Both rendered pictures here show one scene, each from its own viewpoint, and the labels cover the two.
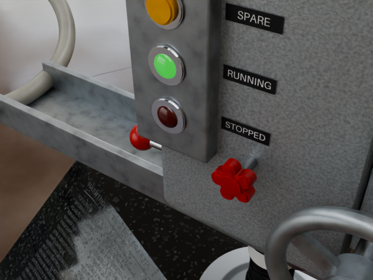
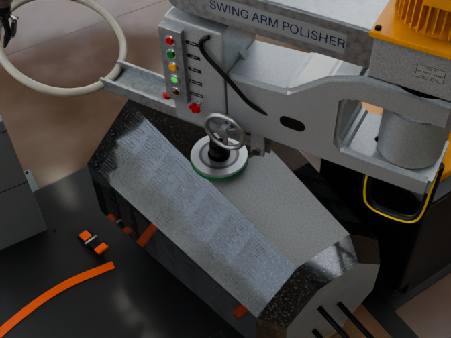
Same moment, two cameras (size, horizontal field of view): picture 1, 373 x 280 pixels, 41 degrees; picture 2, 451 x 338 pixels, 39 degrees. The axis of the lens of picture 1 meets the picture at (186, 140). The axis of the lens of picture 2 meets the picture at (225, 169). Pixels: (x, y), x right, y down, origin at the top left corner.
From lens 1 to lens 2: 1.65 m
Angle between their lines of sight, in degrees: 11
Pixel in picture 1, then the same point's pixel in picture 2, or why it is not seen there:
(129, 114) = (158, 82)
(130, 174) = (162, 107)
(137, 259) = (165, 145)
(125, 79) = (130, 23)
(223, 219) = (194, 119)
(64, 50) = (123, 52)
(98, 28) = not seen: outside the picture
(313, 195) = (215, 110)
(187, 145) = (182, 98)
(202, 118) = (185, 92)
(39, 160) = (73, 98)
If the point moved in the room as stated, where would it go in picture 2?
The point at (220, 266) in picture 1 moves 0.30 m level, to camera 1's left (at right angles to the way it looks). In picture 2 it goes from (201, 142) to (121, 149)
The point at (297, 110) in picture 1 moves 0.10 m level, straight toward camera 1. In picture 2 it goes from (207, 90) to (201, 112)
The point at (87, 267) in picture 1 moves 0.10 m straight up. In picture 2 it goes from (141, 151) to (137, 135)
